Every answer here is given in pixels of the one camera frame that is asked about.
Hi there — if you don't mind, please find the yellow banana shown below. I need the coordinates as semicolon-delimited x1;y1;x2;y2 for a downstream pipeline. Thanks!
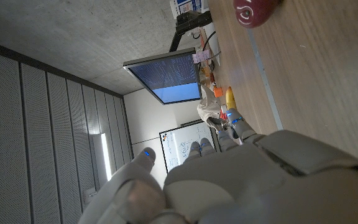
225;86;237;111

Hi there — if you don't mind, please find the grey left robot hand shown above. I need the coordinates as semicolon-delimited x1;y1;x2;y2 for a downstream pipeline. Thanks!
78;108;358;224

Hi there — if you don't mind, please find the pink sticky note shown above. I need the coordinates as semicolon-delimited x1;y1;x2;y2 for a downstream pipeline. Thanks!
192;49;211;64

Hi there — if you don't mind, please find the computer monitor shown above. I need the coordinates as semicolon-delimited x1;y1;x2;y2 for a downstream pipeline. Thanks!
122;47;203;105

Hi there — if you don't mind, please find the red apple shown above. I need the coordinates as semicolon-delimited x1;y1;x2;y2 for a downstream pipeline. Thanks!
232;0;283;29

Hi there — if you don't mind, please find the whiteboard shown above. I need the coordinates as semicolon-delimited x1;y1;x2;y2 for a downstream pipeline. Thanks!
158;119;221;174

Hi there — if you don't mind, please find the white hanging jacket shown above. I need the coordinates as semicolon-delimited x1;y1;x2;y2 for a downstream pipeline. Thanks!
196;85;224;131

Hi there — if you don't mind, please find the white canister blue label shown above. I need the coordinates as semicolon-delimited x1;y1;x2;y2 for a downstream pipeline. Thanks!
170;0;209;20

